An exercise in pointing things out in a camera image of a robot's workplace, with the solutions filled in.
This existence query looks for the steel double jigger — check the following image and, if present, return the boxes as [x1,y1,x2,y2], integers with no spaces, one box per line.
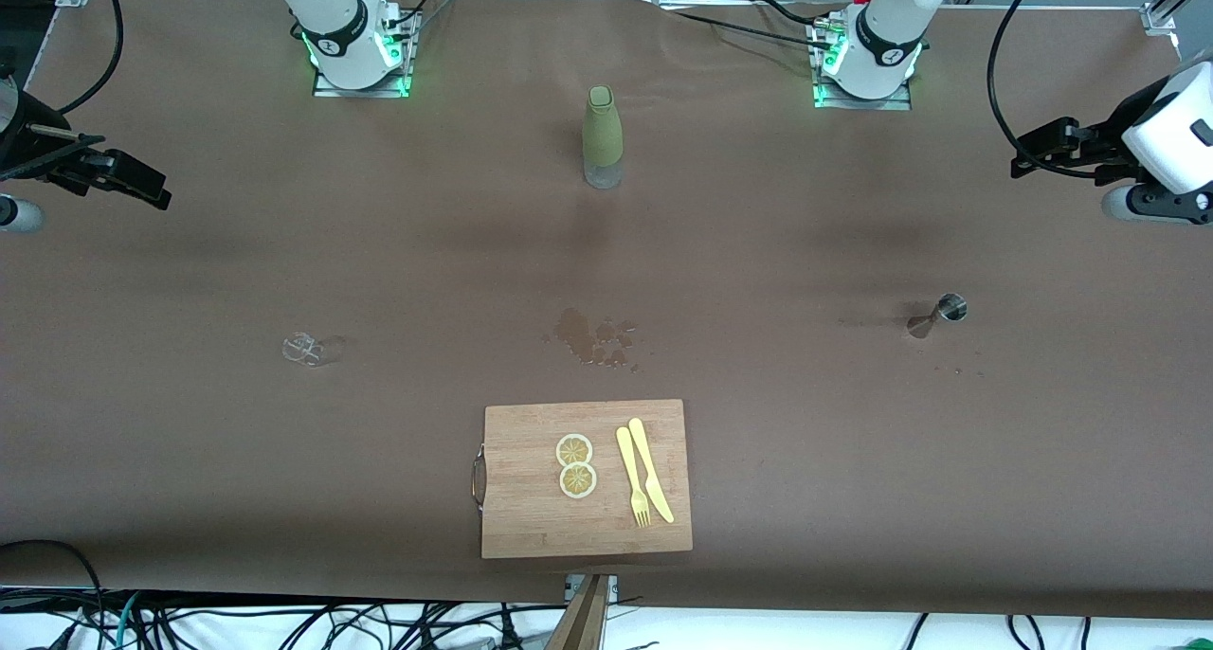
[907,292,969,340]

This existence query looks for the clear glass measuring cup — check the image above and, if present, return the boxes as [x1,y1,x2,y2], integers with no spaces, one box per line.
[282,332,326,368]

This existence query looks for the brown table mat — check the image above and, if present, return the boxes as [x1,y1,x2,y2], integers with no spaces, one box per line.
[0,0,1213,623]

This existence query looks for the green sleeved glass bottle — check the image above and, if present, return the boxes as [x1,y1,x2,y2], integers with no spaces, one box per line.
[581,85,625,190]

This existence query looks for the spilled liquid puddle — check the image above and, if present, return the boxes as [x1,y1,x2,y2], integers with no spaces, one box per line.
[542,307,642,374]

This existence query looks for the yellow plastic knife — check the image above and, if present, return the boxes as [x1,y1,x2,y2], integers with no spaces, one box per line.
[628,418,676,524]

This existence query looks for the yellow plastic fork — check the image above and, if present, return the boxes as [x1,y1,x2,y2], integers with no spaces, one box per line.
[616,426,652,529]

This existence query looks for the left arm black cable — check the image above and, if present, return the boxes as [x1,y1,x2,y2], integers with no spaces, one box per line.
[986,0,1110,170]

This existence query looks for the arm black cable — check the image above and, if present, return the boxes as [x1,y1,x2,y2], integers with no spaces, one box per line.
[986,0,1110,170]
[57,0,126,113]

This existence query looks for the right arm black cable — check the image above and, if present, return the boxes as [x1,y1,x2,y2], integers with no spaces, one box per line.
[57,0,126,113]

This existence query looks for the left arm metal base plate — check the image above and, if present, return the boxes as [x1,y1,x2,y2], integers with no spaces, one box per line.
[810,15,915,113]

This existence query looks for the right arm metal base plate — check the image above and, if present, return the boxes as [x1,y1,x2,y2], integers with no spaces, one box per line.
[311,6,414,99]

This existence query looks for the black cable across table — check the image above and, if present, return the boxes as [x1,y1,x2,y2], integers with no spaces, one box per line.
[654,0,844,54]

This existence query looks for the black looped cable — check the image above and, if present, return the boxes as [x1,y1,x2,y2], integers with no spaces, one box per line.
[0,539,107,650]

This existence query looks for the green cable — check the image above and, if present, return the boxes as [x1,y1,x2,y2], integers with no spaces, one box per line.
[114,593,143,650]

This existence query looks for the wooden cutting board with handle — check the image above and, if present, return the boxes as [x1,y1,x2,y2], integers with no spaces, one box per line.
[471,399,694,560]

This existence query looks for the wooden camera post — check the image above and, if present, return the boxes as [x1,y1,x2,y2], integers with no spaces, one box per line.
[545,574,612,650]

